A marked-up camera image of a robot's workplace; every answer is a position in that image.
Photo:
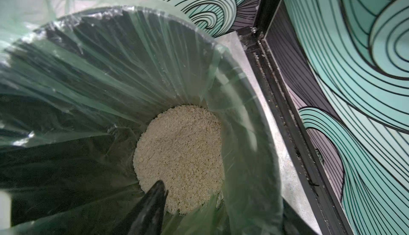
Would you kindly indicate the black bin with green liner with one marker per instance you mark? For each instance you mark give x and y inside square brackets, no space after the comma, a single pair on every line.
[80,82]

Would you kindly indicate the oatmeal pile in bin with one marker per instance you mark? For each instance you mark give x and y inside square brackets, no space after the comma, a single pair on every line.
[182,148]

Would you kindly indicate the black corner frame post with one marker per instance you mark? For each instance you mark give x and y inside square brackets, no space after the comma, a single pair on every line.
[310,204]

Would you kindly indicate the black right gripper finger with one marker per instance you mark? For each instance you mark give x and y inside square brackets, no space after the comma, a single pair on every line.
[146,218]

